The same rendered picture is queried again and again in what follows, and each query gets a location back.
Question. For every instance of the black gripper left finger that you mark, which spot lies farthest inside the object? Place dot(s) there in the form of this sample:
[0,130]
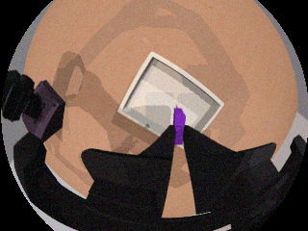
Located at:
[147,170]

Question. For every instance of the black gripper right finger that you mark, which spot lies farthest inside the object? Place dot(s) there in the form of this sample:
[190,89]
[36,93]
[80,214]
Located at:
[214,167]

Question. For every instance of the white shallow tray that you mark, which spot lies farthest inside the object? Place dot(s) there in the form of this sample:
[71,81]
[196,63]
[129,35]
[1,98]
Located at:
[158,88]

